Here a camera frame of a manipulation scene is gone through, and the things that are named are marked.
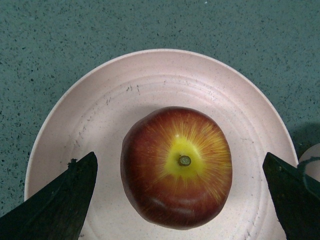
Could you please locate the red apple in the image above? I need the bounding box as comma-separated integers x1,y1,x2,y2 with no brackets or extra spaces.
120,106,233,230

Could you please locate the pink bowl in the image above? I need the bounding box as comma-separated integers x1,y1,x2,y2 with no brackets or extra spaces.
299,143,320,182

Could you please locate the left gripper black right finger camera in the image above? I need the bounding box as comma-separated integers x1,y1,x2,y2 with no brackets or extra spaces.
262,152,320,240

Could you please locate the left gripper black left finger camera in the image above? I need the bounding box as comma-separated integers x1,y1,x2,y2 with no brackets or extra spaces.
0,152,98,240

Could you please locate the pink plate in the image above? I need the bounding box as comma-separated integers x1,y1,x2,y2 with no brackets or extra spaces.
24,49,298,240

